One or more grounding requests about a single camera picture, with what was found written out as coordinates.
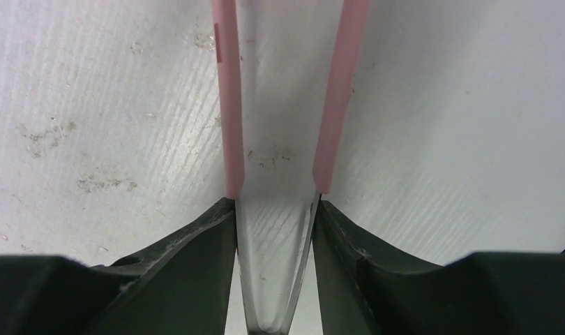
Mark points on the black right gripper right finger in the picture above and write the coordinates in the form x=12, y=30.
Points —
x=367, y=286

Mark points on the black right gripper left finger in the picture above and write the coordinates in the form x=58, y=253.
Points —
x=177, y=285

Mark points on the pink-tipped metal tweezers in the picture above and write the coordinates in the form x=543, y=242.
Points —
x=285, y=78

